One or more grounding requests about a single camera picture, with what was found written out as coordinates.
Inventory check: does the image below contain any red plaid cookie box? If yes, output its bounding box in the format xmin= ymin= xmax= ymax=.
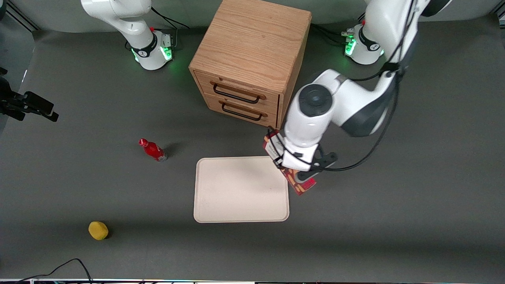
xmin=263 ymin=132 xmax=317 ymax=196

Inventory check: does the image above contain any black clamp mount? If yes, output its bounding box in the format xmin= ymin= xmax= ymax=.
xmin=0 ymin=67 xmax=60 ymax=122

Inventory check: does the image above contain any wooden two-drawer cabinet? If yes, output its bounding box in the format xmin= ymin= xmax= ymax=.
xmin=189 ymin=0 xmax=312 ymax=130

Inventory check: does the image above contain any yellow lemon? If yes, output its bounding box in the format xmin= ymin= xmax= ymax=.
xmin=88 ymin=221 xmax=109 ymax=241

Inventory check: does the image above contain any red bottle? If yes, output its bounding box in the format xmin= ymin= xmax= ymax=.
xmin=138 ymin=138 xmax=168 ymax=163

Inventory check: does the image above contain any cream rectangular tray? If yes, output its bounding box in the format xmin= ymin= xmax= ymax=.
xmin=193 ymin=156 xmax=290 ymax=223

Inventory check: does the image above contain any black table cable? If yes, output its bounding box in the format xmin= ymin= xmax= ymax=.
xmin=18 ymin=258 xmax=94 ymax=284

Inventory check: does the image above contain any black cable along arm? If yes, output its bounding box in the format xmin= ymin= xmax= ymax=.
xmin=318 ymin=0 xmax=419 ymax=172

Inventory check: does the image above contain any black drawer handle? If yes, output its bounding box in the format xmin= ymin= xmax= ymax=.
xmin=218 ymin=100 xmax=268 ymax=121
xmin=210 ymin=81 xmax=266 ymax=105

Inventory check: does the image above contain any wooden drawer front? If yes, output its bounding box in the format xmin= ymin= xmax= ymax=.
xmin=203 ymin=93 xmax=279 ymax=128
xmin=193 ymin=70 xmax=280 ymax=116

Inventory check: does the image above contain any black base cable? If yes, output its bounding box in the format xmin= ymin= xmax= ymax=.
xmin=311 ymin=23 xmax=349 ymax=45
xmin=151 ymin=6 xmax=190 ymax=51

